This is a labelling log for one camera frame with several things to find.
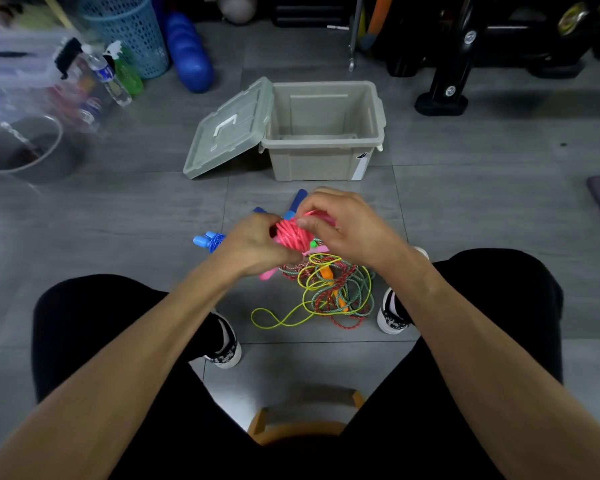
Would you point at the person's right hand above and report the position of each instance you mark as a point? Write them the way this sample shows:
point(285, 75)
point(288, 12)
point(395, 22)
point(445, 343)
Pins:
point(360, 232)

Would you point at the person's left hand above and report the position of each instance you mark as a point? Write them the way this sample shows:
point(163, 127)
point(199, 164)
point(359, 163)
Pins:
point(252, 249)

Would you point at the grey plastic storage box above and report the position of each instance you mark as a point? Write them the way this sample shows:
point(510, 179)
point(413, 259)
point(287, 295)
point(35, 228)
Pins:
point(320, 167)

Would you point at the person's left forearm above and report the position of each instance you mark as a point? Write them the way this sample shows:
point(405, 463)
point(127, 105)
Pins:
point(110, 379)

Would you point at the person's right forearm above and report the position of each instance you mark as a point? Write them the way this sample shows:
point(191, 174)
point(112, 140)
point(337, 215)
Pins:
point(510, 374)

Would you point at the grey-green box lid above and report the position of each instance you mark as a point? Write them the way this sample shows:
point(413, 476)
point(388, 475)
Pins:
point(225, 134)

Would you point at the person's right leg black trousers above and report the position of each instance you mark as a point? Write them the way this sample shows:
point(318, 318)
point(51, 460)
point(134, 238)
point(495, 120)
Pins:
point(520, 294)

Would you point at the person's leg black trousers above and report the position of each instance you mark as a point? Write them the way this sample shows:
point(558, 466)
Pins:
point(70, 329)
point(520, 294)

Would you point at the person's left leg black trousers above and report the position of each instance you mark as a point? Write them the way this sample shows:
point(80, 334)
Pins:
point(70, 329)

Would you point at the white right shoe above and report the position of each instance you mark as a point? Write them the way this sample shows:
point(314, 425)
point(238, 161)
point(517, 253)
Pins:
point(387, 322)

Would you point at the white shoe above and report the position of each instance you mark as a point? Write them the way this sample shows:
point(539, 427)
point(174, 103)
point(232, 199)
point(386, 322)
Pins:
point(387, 322)
point(230, 357)

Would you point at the white left shoe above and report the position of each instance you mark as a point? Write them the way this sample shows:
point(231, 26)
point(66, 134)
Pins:
point(230, 357)

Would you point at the wooden stool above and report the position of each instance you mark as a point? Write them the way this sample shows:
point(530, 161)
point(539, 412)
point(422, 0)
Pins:
point(257, 424)

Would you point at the black dumbbell rack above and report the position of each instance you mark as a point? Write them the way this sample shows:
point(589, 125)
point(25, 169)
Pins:
point(447, 79)

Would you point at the grey metal bowl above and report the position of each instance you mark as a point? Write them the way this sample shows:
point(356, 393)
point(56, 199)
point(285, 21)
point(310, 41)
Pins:
point(60, 164)

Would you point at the green spray bottle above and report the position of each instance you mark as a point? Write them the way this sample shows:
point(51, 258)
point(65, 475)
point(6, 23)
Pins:
point(129, 77)

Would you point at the clear water bottle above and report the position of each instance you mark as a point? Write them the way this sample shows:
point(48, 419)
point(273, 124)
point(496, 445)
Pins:
point(115, 87)

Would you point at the orange and green foam stick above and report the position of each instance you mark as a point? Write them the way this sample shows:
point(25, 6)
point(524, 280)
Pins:
point(377, 17)

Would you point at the beige exercise ball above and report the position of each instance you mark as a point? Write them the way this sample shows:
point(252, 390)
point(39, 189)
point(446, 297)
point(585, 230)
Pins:
point(236, 4)

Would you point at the light blue mesh basket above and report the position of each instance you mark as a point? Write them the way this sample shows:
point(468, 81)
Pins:
point(130, 34)

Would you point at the clear plastic lidded bin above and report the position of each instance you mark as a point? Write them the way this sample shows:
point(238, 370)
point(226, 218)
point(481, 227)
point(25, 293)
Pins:
point(15, 69)

